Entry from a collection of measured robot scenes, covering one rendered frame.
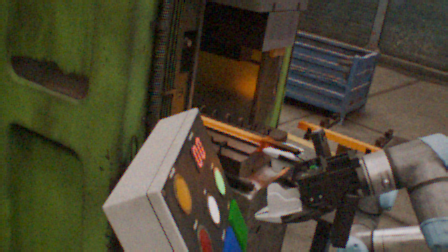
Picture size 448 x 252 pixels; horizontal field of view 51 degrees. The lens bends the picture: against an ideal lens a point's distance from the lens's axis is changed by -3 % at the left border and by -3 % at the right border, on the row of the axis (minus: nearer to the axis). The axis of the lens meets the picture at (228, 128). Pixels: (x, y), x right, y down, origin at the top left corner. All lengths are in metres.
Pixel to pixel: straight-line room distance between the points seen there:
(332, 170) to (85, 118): 0.54
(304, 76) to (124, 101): 4.20
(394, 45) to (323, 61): 4.21
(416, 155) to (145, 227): 0.47
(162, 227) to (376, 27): 8.69
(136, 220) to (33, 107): 0.65
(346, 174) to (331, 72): 4.16
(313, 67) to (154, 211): 4.52
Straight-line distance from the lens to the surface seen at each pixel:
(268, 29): 1.16
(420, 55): 8.96
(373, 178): 0.85
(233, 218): 0.88
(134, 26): 0.96
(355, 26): 9.38
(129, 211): 0.62
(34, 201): 1.42
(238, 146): 1.31
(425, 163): 0.85
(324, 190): 0.84
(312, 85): 5.09
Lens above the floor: 1.49
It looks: 20 degrees down
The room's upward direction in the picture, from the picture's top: 10 degrees clockwise
